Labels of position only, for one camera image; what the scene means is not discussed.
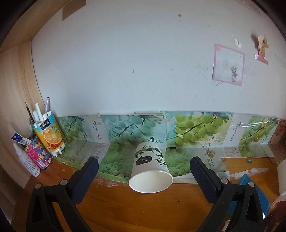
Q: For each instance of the white panda paper cup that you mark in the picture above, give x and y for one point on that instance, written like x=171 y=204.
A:
x=149 y=172

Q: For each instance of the green grape paper sheet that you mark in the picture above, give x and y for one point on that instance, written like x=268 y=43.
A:
x=212 y=136

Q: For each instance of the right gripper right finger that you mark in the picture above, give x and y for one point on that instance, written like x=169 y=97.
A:
x=221 y=192

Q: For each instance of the blue plastic cup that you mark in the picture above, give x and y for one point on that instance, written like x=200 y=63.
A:
x=264 y=202

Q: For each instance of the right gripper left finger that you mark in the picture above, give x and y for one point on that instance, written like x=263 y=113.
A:
x=41 y=214

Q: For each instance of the pink patterned box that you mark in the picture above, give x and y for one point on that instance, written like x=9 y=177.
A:
x=38 y=153

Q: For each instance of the blue white tube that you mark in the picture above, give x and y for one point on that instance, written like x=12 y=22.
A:
x=20 y=139

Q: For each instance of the white plastic cup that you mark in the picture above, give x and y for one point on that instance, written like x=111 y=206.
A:
x=281 y=171

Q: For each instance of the pink framed wall sticker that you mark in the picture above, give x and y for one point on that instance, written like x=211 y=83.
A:
x=228 y=66

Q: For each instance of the robot print paper cup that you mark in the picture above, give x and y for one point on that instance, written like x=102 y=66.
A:
x=275 y=220

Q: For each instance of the orange juice carton pen holder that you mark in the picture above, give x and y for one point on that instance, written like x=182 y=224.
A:
x=49 y=133

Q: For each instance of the pony wall sticker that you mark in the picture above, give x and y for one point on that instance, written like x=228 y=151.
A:
x=262 y=46

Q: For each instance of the white plastic bottle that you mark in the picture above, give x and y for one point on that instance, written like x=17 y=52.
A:
x=28 y=163

